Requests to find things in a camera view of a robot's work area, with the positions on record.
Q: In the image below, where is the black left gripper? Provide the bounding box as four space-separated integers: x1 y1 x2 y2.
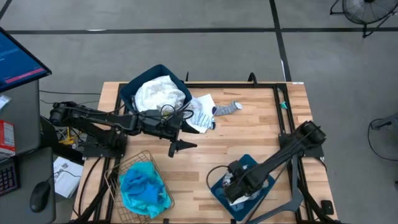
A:
137 108 200 158

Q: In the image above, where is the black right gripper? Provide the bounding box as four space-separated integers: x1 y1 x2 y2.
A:
223 167 269 203

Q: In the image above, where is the blue grey sock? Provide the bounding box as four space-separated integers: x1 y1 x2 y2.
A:
214 185 231 200

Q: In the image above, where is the white fluffy cloth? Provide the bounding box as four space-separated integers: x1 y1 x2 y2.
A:
134 75 187 113

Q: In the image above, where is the blue cloth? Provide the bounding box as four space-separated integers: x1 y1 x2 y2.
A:
124 169 165 205

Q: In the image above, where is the turquoise cloth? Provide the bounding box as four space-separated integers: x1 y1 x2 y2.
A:
119 161 172 219

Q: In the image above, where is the white blue striped sock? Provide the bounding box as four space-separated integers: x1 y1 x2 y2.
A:
190 111 216 130

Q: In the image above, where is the navy square tray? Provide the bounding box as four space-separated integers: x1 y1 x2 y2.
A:
210 154 276 222

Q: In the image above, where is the grey striped sock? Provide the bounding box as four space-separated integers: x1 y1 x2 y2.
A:
212 100 243 117

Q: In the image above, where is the navy fabric bin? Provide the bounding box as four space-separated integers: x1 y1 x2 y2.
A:
119 63 193 116

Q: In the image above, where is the yellow clamp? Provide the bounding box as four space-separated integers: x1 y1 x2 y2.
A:
58 126 76 146

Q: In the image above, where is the white paper sheet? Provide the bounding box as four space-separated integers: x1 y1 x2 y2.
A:
53 156 84 199

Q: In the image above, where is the grey stand leg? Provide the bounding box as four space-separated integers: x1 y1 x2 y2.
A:
371 112 398 131

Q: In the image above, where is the black computer mouse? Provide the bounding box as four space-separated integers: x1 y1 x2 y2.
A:
29 181 52 213

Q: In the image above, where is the grey desk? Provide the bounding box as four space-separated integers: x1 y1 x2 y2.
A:
0 79 57 224

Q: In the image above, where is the red white box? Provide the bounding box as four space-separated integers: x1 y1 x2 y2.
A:
0 119 16 158

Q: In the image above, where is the computer monitor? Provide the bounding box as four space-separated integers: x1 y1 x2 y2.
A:
0 26 53 93

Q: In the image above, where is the black keyboard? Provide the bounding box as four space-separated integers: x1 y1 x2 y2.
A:
0 160 18 197

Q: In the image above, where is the black floor fan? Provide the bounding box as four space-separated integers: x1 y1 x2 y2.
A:
329 0 398 39

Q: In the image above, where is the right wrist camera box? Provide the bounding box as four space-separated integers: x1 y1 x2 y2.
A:
228 160 247 177

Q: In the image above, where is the grey forked metal bracket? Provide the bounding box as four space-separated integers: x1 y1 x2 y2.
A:
248 155 305 224

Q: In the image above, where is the black corner bracket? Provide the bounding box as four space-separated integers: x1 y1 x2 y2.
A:
320 200 335 215

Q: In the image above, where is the gold wire basket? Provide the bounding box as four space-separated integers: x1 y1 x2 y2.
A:
104 151 175 224

